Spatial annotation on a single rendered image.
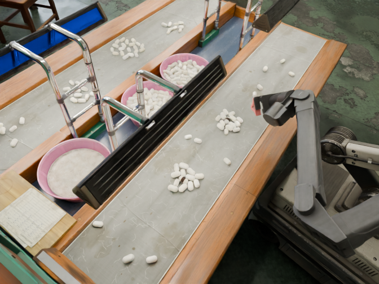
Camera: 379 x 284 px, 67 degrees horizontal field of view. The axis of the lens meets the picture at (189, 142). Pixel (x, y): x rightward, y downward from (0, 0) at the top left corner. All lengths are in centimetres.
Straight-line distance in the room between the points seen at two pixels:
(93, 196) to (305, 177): 50
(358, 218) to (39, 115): 122
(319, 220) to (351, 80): 257
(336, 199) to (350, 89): 164
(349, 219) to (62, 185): 91
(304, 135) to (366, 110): 209
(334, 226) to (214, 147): 67
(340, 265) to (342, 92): 176
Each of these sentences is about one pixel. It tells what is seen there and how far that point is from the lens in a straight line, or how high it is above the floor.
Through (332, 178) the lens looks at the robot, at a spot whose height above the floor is 47.
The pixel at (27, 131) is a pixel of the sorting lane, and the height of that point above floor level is 74.
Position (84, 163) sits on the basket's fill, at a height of 73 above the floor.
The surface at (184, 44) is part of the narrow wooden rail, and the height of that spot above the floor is 76.
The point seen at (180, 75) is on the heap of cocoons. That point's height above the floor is 73.
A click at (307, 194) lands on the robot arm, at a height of 114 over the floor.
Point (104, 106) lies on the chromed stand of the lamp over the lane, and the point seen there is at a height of 108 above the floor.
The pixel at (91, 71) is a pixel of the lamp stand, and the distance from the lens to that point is 114.
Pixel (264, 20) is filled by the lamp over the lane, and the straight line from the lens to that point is 130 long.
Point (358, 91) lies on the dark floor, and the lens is 307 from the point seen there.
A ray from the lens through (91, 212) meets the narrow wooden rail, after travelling 104.
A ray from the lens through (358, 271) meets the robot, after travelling 160.
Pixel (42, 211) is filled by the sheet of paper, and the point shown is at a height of 78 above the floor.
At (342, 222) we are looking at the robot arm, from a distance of 66.
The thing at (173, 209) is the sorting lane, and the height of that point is 74.
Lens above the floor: 168
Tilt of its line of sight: 52 degrees down
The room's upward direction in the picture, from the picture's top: 6 degrees clockwise
